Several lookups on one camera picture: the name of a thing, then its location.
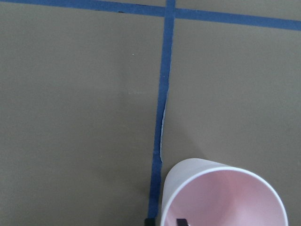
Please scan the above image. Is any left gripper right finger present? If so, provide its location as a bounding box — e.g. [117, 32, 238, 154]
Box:
[176, 218, 190, 226]

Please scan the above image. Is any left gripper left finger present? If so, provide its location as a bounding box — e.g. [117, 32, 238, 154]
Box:
[144, 218, 156, 226]

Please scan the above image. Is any pink paper cup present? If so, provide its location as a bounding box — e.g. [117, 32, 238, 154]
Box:
[160, 158, 288, 226]

